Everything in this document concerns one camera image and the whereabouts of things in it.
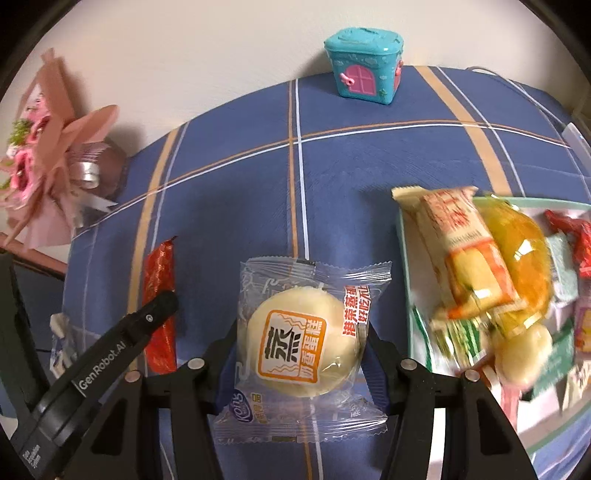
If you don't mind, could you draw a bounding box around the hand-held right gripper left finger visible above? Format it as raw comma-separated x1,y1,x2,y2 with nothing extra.
69,320,243,480

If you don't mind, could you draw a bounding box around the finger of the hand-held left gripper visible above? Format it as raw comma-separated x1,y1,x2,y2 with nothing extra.
124,291,181,346

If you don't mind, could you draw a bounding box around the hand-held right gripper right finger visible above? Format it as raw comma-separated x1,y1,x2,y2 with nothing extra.
361,323,539,480

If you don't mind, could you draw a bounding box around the round cracker green packet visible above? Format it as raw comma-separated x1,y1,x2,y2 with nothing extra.
410,302,493,378

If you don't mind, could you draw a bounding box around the white tray teal rim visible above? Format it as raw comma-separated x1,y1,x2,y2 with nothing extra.
396,195,591,457

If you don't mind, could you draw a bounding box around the clear steamed cake packet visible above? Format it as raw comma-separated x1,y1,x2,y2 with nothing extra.
213,256,394,447

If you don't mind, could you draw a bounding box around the dark green snack packet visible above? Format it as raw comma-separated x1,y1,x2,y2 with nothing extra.
531,318,578,400

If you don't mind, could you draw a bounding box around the pink snack packet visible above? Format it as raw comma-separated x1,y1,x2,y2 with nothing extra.
573,307,591,371

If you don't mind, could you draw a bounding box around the beige bread snack packet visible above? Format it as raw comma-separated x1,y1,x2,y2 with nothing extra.
392,185,530,320

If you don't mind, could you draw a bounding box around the golden jelly packet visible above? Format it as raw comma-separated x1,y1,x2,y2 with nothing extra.
475,198,556,334

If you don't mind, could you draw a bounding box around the green white packet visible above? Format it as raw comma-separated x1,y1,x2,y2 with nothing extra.
549,233,581,302

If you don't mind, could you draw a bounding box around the red cartoon snack packet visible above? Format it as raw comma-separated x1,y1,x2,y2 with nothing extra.
544,209,591,274

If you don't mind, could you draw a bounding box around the blue white tissue pack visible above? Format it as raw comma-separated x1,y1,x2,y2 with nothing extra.
49,313,89,380

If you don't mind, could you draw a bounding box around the dark cabinet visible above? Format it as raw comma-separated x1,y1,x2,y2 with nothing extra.
0,251,70,418

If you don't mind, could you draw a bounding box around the pink board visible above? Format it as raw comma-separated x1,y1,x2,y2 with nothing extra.
0,232,71,278

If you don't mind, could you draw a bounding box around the pink flower bouquet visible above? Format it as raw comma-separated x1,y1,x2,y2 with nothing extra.
0,51,131,251

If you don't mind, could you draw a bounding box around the blue plaid tablecloth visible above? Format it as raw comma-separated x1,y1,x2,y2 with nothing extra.
62,66,591,480

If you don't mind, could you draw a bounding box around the white power strip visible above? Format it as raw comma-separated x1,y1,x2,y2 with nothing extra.
563,123,591,158

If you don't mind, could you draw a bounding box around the teal toy house box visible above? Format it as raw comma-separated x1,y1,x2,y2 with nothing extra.
323,27,405,105

